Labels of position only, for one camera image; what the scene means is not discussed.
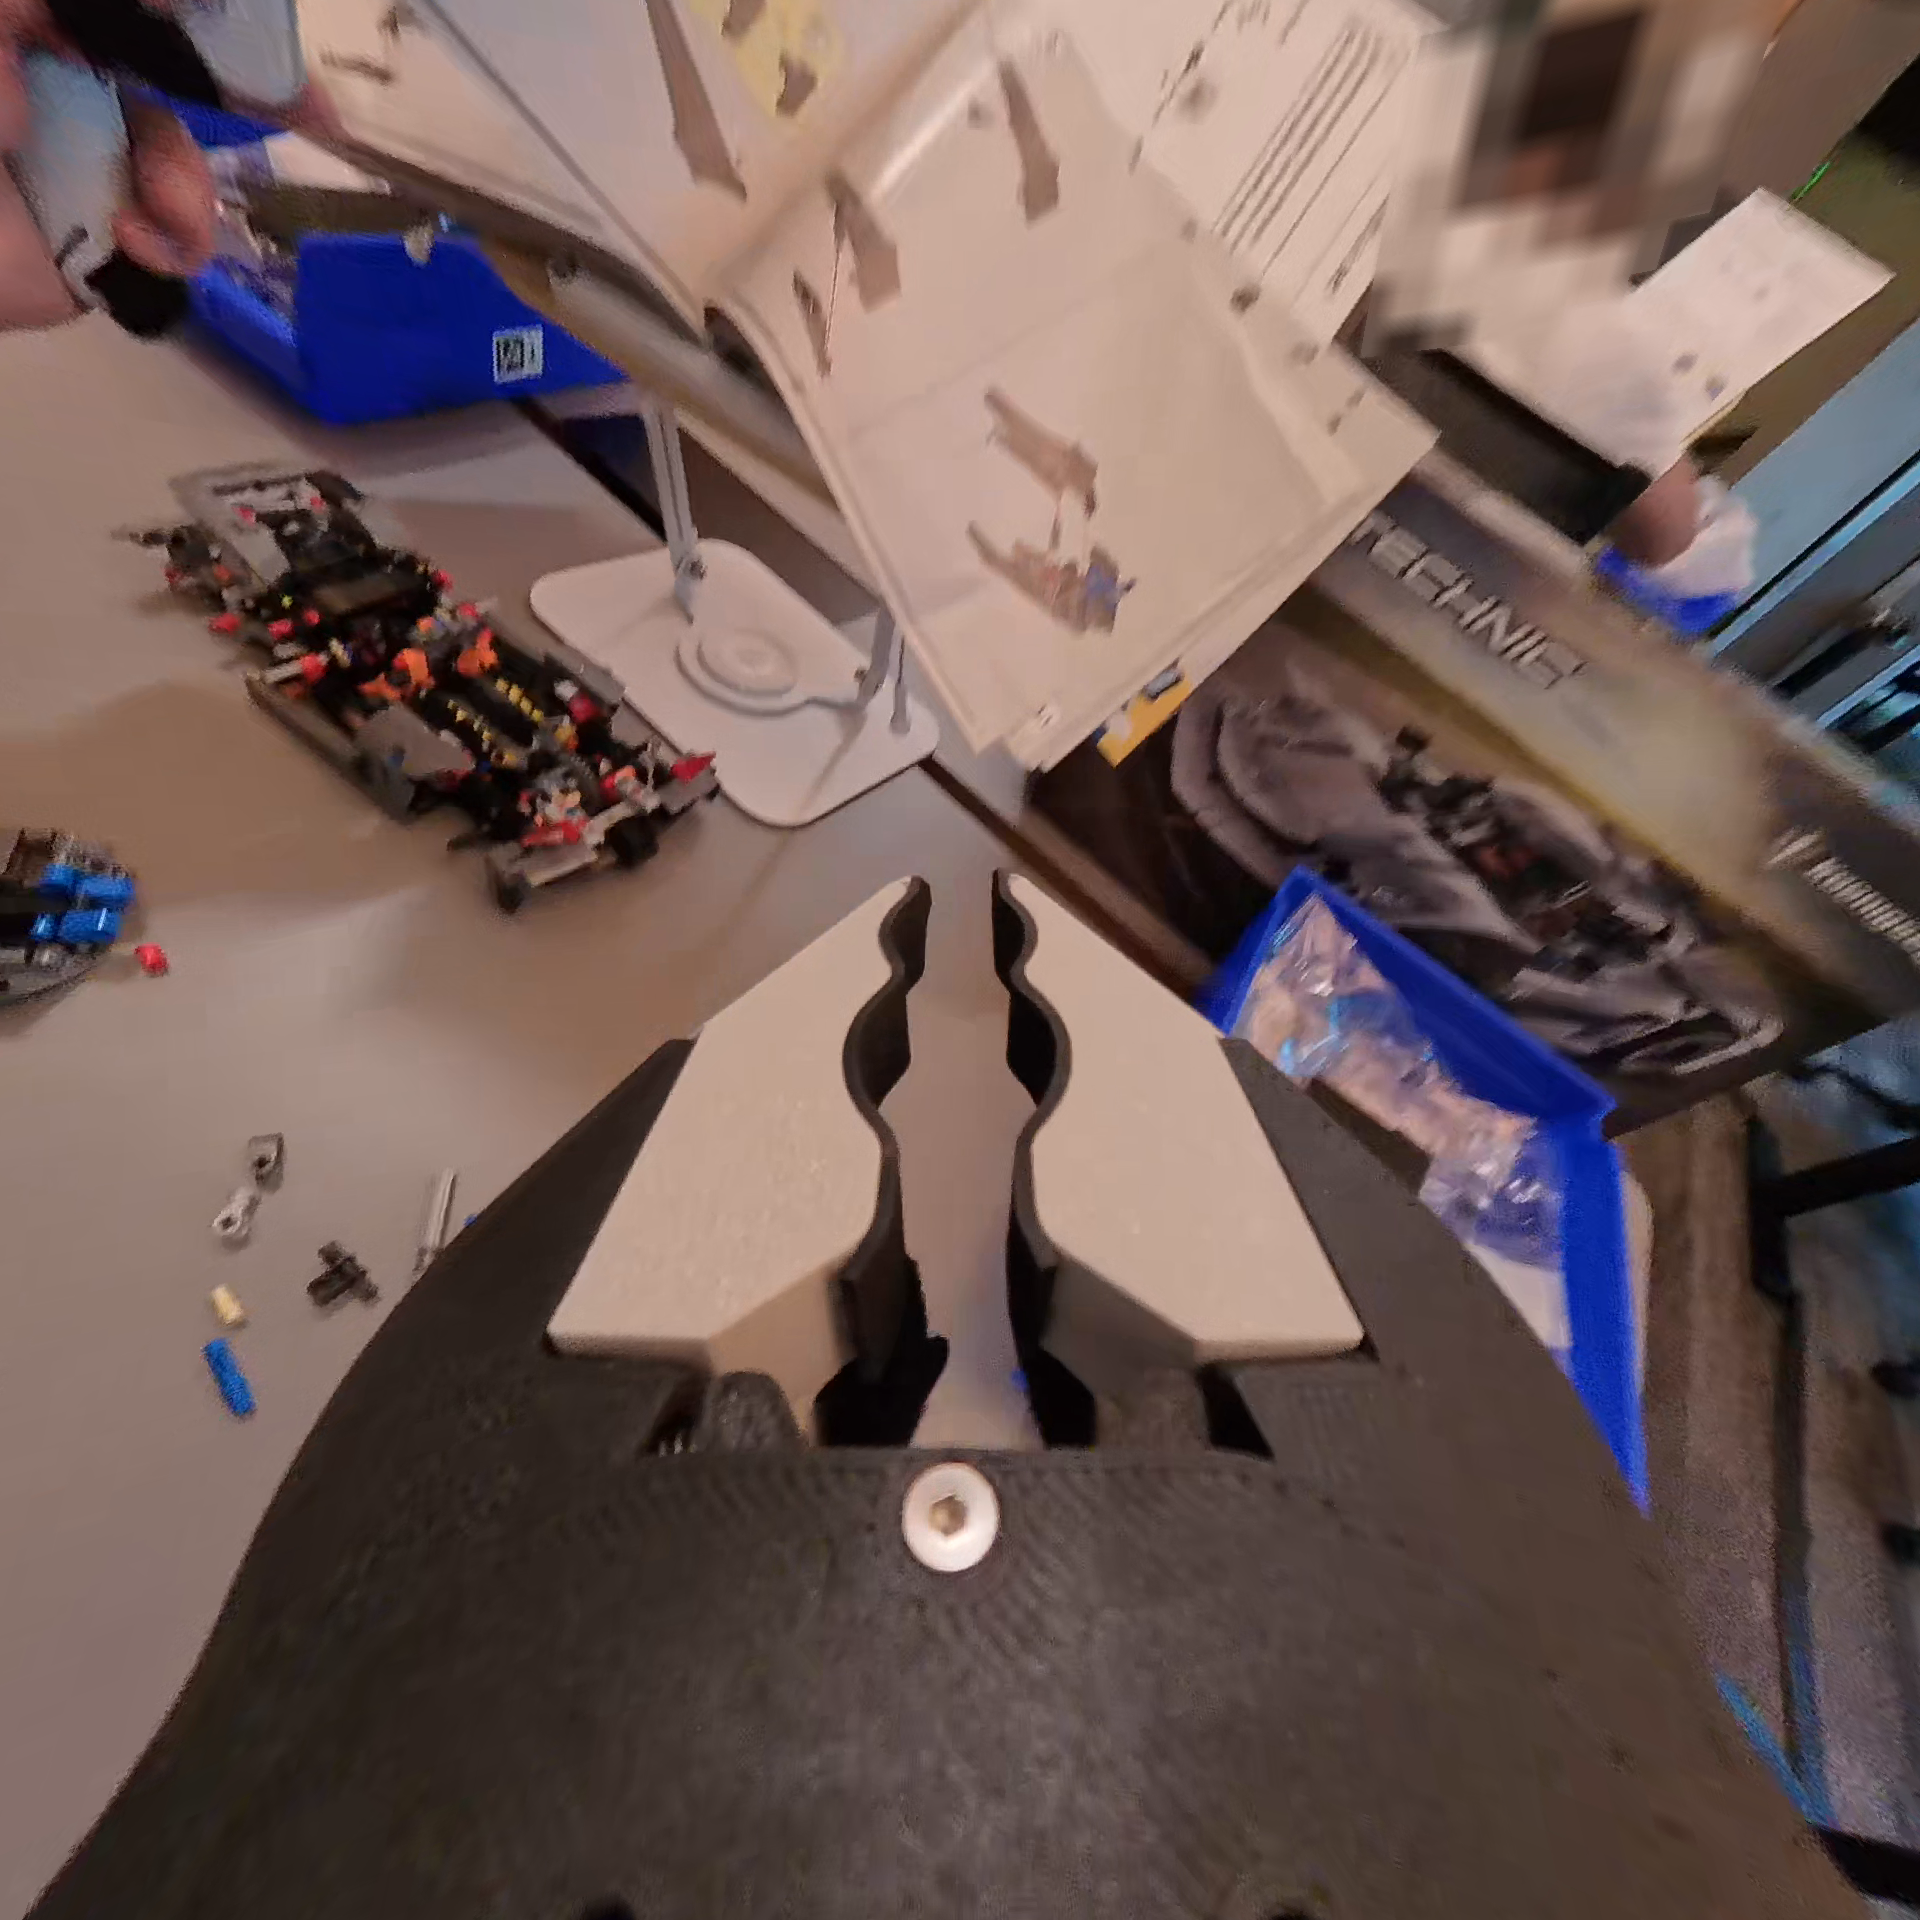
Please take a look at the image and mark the clear plastic bags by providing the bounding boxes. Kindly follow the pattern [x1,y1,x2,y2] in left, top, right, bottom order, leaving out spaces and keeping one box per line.
[1260,900,1577,1277]

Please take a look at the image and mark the blue plastic bin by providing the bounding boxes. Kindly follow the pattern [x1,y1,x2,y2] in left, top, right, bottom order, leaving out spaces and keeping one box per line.
[120,89,633,429]
[1196,867,1652,1509]

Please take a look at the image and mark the person's left hand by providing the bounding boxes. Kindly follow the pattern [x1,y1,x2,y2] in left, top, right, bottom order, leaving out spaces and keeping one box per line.
[0,30,232,328]

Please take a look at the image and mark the black box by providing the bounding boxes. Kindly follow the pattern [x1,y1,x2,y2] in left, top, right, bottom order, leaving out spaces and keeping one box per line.
[1026,451,1920,1144]

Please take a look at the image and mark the large lego car chassis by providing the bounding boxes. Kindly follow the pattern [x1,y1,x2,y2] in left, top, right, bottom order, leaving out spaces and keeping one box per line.
[113,465,722,914]

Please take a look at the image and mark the white book stand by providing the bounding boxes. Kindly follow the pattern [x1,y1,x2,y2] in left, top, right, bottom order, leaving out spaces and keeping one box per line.
[528,405,939,829]

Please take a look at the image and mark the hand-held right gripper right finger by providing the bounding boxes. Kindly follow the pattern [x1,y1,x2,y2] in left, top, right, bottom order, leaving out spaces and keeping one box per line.
[990,870,1370,1440]

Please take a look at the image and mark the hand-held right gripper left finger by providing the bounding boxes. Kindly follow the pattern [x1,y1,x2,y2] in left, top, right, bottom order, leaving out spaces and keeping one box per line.
[546,877,936,1443]

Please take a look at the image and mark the small lego gearbox assembly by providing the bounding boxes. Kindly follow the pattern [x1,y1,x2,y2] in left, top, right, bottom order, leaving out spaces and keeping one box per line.
[0,825,139,1003]

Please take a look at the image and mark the lego instruction booklet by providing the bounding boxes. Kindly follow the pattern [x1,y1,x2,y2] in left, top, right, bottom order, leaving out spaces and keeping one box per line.
[292,0,1442,776]

